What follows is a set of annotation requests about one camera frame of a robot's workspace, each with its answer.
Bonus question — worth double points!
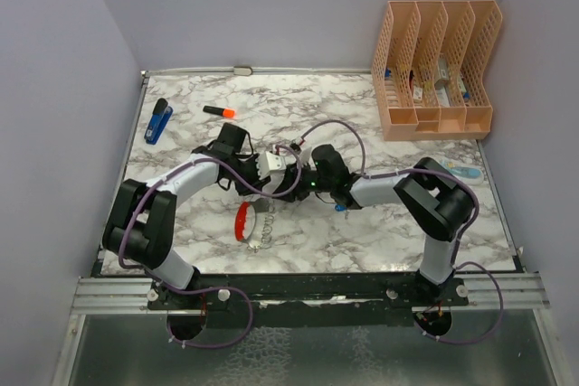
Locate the peach desk file organizer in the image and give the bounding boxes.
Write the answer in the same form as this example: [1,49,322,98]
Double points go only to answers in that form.
[371,0,502,141]

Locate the light blue packaged item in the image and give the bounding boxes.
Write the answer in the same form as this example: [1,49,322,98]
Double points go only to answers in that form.
[441,160,484,185]

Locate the blue stapler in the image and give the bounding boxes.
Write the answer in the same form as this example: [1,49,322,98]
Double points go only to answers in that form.
[144,99,174,145]

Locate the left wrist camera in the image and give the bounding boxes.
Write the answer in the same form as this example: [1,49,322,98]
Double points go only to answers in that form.
[256,151,287,179]

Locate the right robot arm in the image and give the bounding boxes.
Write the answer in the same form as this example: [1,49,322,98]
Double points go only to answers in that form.
[274,145,479,306]

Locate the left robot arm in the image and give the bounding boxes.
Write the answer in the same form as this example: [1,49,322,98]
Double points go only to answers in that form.
[102,123,287,309]

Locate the blue tagged key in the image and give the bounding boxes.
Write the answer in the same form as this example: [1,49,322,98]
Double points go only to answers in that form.
[335,204,350,221]

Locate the orange black highlighter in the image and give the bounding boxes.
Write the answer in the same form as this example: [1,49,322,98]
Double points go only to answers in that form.
[203,106,236,118]

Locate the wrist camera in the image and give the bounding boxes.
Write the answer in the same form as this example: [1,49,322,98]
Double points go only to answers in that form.
[289,141,312,167]
[256,151,287,179]

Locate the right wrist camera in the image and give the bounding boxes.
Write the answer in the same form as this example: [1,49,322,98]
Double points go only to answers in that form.
[289,141,312,167]

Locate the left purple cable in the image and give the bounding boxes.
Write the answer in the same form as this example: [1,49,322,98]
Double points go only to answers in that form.
[118,144,299,350]

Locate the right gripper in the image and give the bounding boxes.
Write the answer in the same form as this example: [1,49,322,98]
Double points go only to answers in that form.
[272,160,335,202]

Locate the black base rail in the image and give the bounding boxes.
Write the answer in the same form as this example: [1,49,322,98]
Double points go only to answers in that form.
[147,272,469,329]

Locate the red handled keyring with rings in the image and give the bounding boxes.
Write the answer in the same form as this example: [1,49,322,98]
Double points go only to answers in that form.
[234,198,275,252]

